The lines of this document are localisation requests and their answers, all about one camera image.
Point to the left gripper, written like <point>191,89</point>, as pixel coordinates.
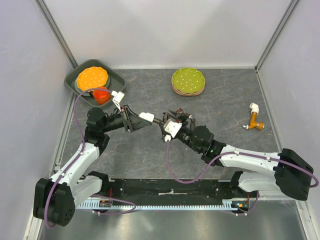
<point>134,124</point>

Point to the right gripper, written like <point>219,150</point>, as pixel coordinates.
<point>175,114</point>

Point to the dark grey metal faucet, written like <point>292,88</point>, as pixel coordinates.
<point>161,120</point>

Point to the white pvc elbow fitting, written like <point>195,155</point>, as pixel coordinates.
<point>147,116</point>

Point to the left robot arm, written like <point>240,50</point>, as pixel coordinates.
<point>56,198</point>

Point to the orange faucet with white elbow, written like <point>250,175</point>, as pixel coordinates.
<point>253,123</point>

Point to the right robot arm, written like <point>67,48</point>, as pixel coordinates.
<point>284,171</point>

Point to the maroon faucet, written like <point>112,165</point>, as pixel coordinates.
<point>181,116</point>

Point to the green polka dot plate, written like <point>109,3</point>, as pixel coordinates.
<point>188,74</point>

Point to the orange mug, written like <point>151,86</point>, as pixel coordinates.
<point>101,96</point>

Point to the dark green square tray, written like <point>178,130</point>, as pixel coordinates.
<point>117,83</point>

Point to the grey-green plate under orange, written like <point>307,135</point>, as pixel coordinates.
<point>87,94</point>

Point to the orange polka dot plate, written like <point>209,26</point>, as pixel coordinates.
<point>92,77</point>

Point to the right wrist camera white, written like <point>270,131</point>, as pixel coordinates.
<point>171,129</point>

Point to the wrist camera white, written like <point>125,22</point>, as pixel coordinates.
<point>117,98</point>
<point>171,129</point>

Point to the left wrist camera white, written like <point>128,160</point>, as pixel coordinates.
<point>117,98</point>

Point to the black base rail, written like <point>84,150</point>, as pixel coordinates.
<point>168,192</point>

